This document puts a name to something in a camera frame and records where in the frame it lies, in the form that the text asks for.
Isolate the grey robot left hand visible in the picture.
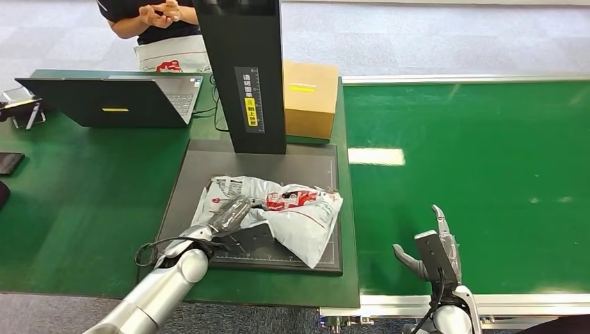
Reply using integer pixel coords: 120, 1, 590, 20
207, 194, 253, 234

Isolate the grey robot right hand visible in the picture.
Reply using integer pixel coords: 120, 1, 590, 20
392, 205, 462, 285

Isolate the white red-printed plastic package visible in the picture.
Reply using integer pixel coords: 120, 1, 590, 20
191, 175, 344, 270
134, 34, 212, 74

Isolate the green conveyor belt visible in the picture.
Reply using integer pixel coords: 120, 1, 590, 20
319, 73, 590, 331

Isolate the brown cardboard box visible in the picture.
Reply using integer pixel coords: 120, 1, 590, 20
282, 60, 340, 141

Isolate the black inbound scanner machine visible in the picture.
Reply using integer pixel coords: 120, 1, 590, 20
157, 0, 344, 276

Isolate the dark open laptop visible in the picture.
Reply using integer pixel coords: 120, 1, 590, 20
15, 74, 204, 129

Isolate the person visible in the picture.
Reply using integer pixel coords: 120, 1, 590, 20
95, 0, 202, 46

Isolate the person's left hand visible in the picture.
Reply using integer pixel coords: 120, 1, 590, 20
154, 0, 184, 23

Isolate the person's hand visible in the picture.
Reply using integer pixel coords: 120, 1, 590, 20
154, 0, 184, 23
138, 4, 164, 29

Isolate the person's right hand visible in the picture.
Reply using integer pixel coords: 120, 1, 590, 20
138, 4, 164, 29

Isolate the flat black phone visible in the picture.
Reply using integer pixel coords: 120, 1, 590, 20
0, 152, 26, 176

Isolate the phone on metal stand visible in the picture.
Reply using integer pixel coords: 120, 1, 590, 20
0, 97, 47, 131

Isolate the clear plastic item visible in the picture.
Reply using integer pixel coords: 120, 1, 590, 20
1, 86, 34, 103

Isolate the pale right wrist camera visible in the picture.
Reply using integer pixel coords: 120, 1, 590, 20
413, 230, 459, 283

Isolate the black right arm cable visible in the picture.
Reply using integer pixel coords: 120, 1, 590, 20
411, 267, 447, 334

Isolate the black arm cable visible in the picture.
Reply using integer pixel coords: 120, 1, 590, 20
411, 267, 447, 334
134, 236, 230, 269

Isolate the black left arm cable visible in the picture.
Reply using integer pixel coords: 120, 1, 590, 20
134, 236, 230, 269

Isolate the black machine power cable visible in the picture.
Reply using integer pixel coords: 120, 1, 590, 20
193, 73, 232, 133

